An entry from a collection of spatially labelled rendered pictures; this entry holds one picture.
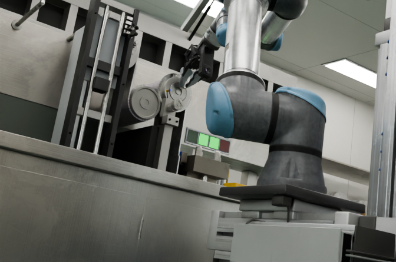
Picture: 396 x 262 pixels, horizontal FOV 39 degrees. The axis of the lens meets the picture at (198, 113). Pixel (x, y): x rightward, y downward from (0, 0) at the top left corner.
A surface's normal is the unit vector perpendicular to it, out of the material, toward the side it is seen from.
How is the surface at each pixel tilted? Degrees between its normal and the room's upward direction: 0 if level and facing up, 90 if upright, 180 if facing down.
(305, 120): 90
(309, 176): 73
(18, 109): 90
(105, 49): 90
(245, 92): 69
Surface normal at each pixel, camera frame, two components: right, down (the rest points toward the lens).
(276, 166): -0.59, -0.56
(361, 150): 0.56, -0.13
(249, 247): -0.83, -0.26
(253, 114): 0.07, 0.00
